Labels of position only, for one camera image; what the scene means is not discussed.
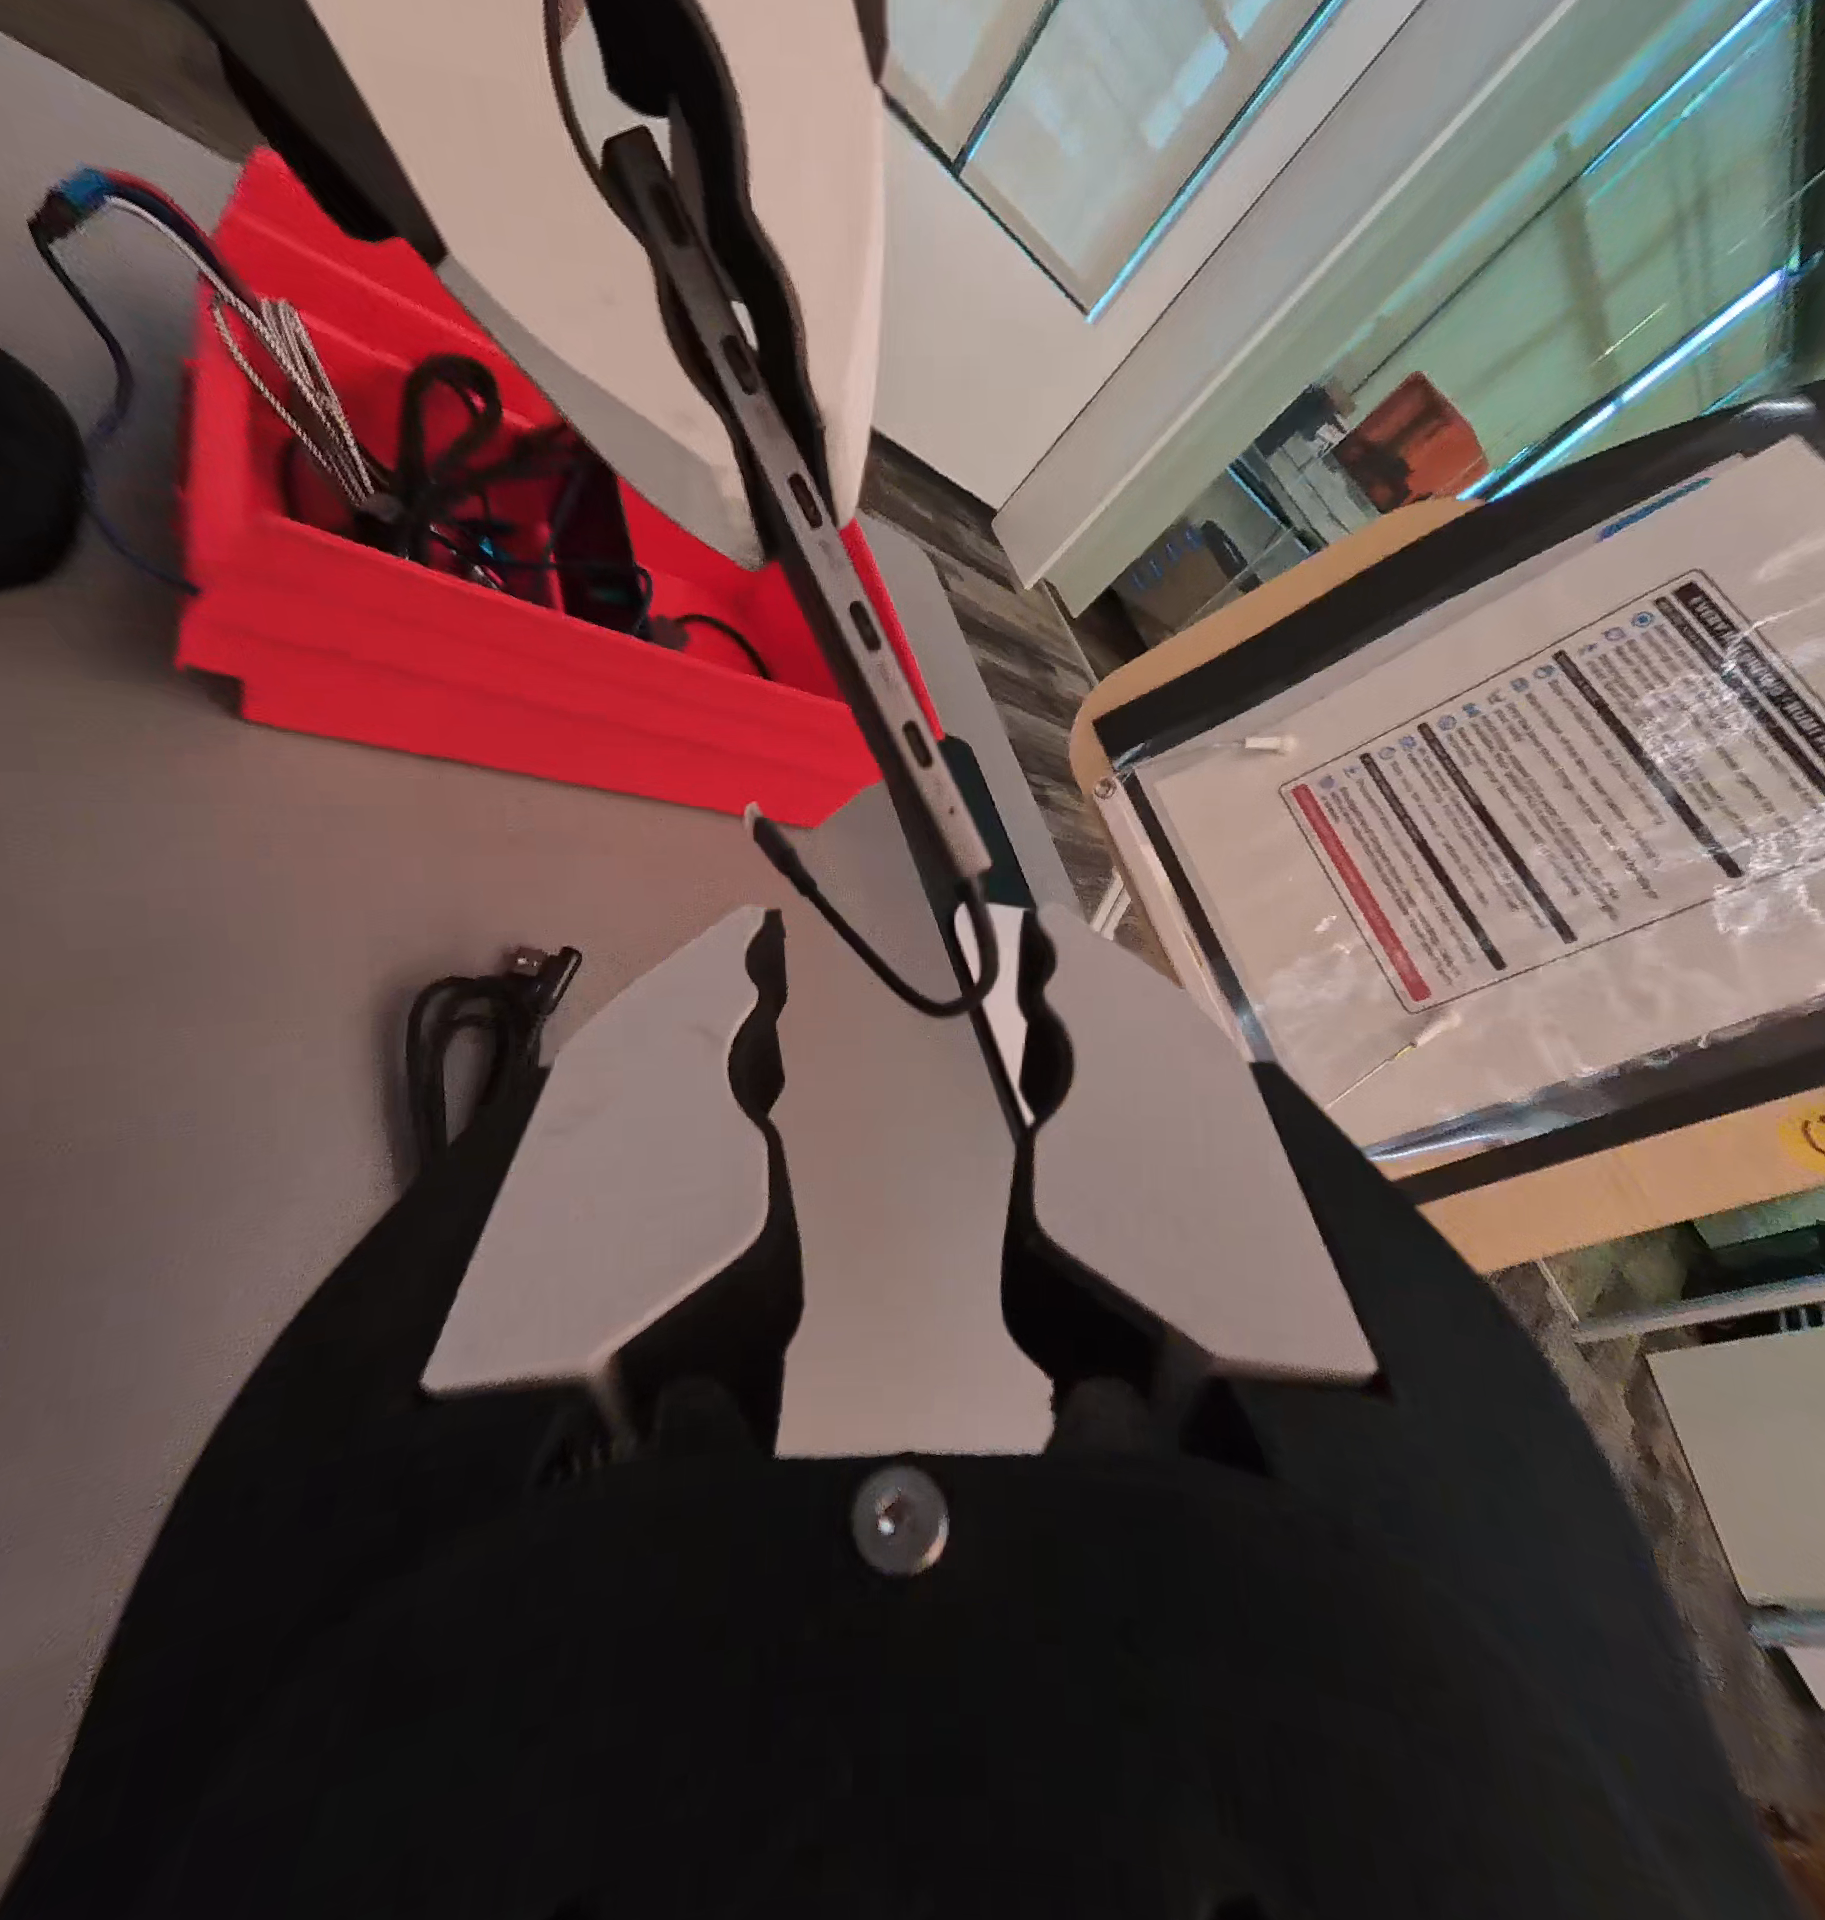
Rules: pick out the yellow smiley sticker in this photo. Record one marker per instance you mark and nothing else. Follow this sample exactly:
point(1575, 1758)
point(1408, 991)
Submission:
point(1823, 1140)

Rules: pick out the grey usb hub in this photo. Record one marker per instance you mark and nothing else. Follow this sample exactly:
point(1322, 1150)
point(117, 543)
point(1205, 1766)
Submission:
point(838, 601)

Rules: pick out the large paned window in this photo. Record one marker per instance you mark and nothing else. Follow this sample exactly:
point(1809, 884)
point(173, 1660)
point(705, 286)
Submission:
point(1123, 136)

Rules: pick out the wooden document stand board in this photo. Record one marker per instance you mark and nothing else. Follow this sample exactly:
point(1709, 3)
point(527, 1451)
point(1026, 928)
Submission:
point(1528, 780)

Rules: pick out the black chair armrest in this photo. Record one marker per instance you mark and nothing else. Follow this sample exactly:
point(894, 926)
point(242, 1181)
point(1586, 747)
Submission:
point(5, 466)

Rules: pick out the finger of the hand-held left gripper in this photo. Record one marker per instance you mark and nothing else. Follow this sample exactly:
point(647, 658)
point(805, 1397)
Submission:
point(823, 181)
point(508, 226)

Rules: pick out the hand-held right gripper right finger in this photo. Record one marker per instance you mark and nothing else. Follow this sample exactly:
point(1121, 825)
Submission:
point(1183, 1185)

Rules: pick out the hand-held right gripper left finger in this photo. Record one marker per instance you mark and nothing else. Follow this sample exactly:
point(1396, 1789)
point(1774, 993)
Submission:
point(629, 1185)

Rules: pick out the dark flat pad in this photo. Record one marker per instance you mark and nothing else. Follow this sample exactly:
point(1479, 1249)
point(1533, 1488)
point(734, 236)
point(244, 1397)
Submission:
point(994, 825)

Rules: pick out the red plastic bin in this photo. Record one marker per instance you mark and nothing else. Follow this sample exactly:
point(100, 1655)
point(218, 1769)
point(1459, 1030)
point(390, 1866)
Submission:
point(554, 721)

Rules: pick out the black flat device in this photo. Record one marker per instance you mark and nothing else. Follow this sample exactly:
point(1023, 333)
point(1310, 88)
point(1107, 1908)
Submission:
point(600, 541)

